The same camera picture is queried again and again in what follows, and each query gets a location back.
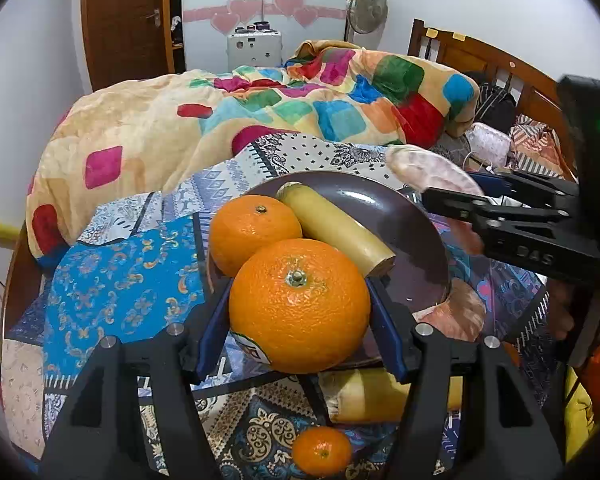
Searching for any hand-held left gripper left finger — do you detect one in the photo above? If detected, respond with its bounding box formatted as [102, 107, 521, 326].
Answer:
[39, 276, 233, 480]

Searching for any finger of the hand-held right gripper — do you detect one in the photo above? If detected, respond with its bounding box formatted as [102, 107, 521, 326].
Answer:
[421, 186, 571, 233]
[467, 170, 581, 201]

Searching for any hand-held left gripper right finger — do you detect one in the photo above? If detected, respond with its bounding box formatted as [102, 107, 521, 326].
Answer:
[365, 276, 567, 480]

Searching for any dark brown plate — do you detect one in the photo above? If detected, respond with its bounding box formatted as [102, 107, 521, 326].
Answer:
[206, 170, 452, 372]

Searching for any large orange with sticker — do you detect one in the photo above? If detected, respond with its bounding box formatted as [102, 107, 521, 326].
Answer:
[228, 238, 372, 375]

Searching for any person's right hand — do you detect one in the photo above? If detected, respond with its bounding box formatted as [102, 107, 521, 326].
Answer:
[544, 280, 582, 361]

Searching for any pink white pillow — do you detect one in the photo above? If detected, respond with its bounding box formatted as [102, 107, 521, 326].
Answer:
[462, 121, 512, 168]

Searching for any pink plush cloth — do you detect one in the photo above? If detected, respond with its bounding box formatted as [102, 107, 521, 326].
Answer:
[386, 146, 488, 343]

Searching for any orange striped pillow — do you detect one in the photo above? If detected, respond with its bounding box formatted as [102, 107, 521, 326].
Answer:
[507, 114, 577, 182]

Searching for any black backpack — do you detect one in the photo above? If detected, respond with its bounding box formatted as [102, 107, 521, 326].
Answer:
[467, 71, 518, 133]

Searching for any medium orange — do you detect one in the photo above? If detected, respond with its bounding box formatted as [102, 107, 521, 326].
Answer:
[209, 195, 303, 278]

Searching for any blue patterned bedsheet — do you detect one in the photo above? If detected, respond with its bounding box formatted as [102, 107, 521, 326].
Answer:
[0, 132, 576, 478]

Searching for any yellow banana piece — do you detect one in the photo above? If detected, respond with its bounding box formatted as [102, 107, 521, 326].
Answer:
[276, 181, 397, 278]

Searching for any wooden bed headboard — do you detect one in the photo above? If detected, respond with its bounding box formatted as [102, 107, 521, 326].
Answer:
[407, 18, 578, 181]

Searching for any small mandarin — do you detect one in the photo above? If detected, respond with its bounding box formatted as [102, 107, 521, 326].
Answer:
[292, 426, 353, 477]

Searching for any person's orange yellow clothing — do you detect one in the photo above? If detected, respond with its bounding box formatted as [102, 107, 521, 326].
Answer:
[562, 327, 600, 461]

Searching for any colourful checked blanket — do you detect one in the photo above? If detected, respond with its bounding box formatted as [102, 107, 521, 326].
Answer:
[25, 40, 481, 273]

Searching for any standing electric fan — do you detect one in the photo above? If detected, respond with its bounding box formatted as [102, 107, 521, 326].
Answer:
[344, 0, 389, 47]

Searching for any wardrobe door with heart stickers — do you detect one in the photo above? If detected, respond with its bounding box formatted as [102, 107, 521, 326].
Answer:
[180, 0, 361, 73]

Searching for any brown wooden door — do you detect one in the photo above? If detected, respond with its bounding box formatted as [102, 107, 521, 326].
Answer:
[80, 0, 177, 92]

